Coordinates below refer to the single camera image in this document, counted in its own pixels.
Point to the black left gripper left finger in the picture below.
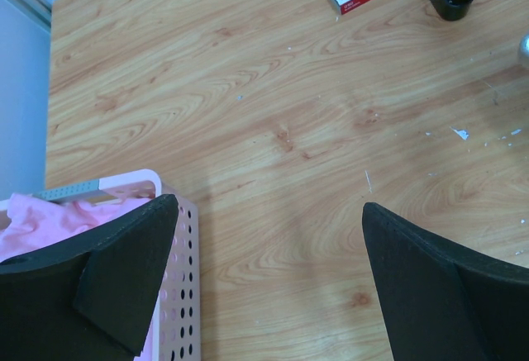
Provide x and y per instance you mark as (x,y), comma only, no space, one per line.
(92,296)

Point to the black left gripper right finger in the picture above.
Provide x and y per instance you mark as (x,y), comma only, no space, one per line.
(441,300)

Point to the pink cloth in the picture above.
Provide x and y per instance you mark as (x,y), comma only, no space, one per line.
(35,223)

